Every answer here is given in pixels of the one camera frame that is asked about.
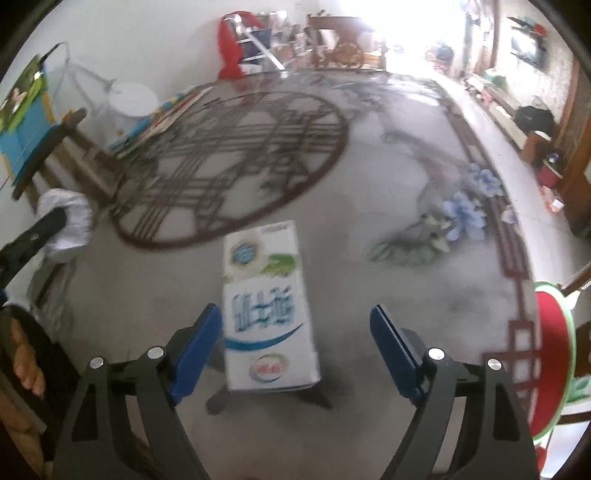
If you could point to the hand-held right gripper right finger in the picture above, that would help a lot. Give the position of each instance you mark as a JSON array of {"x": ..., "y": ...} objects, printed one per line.
[{"x": 392, "y": 350}]

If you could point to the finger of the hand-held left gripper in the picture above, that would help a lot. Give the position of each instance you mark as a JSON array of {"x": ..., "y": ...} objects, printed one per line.
[{"x": 32, "y": 240}]

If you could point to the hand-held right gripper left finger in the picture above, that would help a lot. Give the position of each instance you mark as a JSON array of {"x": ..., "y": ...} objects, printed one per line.
[{"x": 198, "y": 350}]

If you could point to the white tissue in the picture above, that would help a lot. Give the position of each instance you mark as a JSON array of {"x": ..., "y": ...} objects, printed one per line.
[{"x": 76, "y": 217}]

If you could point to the white blue milk carton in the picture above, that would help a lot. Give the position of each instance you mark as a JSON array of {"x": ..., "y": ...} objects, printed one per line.
[{"x": 268, "y": 314}]

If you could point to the red trash bin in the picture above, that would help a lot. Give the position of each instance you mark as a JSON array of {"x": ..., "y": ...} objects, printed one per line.
[{"x": 548, "y": 173}]

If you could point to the person's left hand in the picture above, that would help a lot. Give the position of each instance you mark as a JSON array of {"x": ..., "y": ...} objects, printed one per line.
[{"x": 27, "y": 364}]

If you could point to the wooden desk rack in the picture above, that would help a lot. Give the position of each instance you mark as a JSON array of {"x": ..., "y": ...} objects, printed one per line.
[{"x": 92, "y": 157}]

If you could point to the green book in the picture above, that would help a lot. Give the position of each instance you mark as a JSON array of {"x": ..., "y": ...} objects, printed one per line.
[{"x": 23, "y": 97}]

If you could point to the colourful book stack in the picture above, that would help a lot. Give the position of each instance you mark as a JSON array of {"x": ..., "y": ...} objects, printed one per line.
[{"x": 157, "y": 124}]

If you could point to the white desk lamp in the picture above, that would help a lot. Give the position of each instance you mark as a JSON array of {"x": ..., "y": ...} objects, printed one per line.
[{"x": 134, "y": 99}]

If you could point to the small cardboard box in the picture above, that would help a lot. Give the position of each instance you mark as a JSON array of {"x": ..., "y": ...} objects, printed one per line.
[{"x": 555, "y": 201}]

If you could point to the low television cabinet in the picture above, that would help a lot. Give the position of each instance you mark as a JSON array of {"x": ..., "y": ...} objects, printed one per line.
[{"x": 503, "y": 115}]

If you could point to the black bag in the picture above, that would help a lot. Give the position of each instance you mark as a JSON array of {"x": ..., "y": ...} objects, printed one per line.
[{"x": 533, "y": 121}]

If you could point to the red cloth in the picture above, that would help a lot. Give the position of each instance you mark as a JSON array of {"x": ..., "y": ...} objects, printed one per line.
[{"x": 228, "y": 50}]

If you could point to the green white box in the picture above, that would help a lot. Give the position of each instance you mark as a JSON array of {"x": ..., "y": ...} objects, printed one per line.
[{"x": 493, "y": 76}]

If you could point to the small wooden chair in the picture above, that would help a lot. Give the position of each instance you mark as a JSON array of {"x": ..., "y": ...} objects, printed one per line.
[{"x": 443, "y": 55}]

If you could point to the white magazine rack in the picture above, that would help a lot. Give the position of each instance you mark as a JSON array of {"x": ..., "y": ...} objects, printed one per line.
[{"x": 263, "y": 46}]

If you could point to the wall television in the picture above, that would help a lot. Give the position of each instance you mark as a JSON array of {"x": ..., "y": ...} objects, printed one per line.
[{"x": 526, "y": 48}]

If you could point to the wall shelf with bowls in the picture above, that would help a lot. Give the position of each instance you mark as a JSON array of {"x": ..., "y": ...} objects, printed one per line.
[{"x": 528, "y": 25}]

